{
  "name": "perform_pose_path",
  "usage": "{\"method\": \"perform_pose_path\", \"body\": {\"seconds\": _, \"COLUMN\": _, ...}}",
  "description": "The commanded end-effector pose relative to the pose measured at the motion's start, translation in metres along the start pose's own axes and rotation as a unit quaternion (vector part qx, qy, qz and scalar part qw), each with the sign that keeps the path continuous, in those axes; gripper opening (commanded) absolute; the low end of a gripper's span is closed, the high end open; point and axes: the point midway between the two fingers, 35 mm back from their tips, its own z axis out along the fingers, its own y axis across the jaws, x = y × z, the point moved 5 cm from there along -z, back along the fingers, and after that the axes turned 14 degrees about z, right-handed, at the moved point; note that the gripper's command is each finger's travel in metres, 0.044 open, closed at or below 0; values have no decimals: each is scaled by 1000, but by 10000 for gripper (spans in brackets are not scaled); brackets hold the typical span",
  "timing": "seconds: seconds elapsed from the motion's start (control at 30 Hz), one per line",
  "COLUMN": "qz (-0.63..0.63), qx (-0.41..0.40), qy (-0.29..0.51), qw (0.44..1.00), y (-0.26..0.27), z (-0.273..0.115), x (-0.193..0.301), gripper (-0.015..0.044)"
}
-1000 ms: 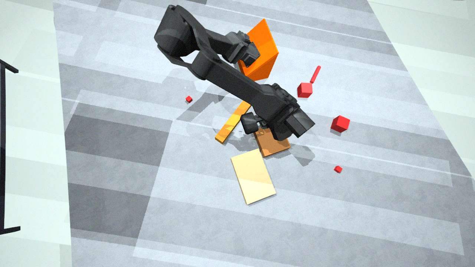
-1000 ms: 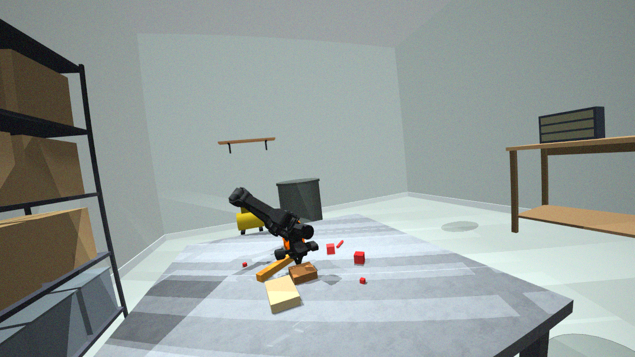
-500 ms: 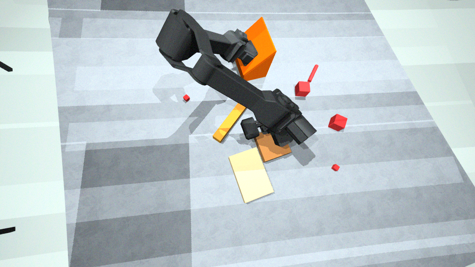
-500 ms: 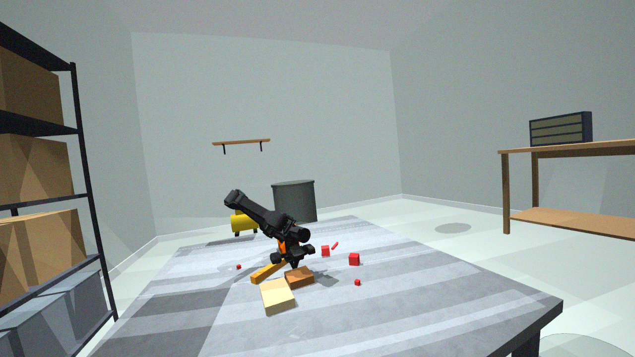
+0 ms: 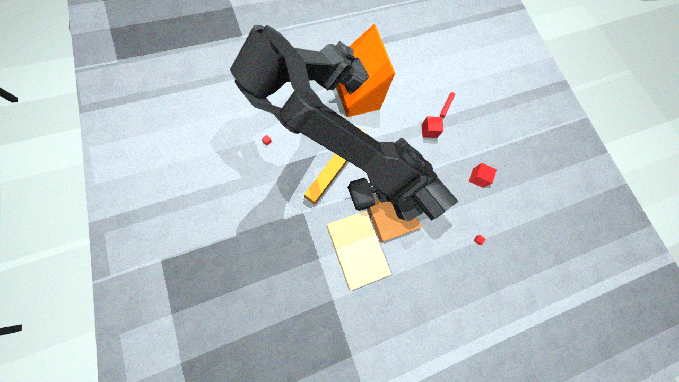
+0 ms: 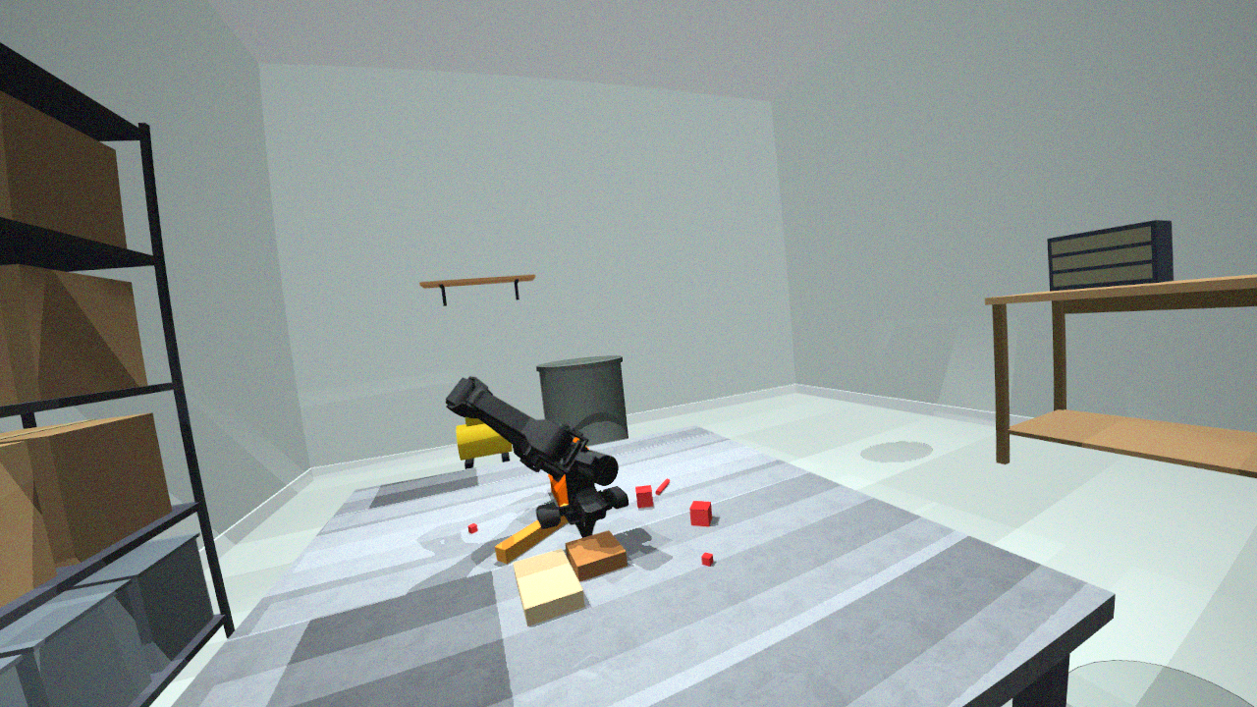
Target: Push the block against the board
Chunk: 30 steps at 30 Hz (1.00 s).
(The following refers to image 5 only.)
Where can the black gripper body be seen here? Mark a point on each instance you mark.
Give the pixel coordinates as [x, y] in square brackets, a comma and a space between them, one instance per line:
[361, 194]

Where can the orange flat bar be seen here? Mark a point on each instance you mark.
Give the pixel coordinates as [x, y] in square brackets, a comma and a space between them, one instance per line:
[325, 178]

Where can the red cylinder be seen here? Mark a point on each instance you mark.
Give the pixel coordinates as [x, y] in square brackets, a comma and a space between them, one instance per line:
[447, 105]

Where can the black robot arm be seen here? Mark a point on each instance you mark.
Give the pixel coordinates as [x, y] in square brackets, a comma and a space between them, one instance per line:
[266, 61]

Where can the pale yellow flat board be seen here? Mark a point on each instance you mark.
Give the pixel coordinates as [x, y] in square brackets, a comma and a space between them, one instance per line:
[358, 250]

